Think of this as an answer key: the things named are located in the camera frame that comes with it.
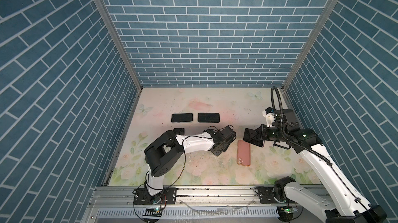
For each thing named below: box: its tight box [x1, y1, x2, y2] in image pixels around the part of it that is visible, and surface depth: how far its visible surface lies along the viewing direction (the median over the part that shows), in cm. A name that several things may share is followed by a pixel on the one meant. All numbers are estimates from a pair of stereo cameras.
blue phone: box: [171, 113, 194, 123], surface depth 104 cm
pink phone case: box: [236, 139, 251, 166], surface depth 89 cm
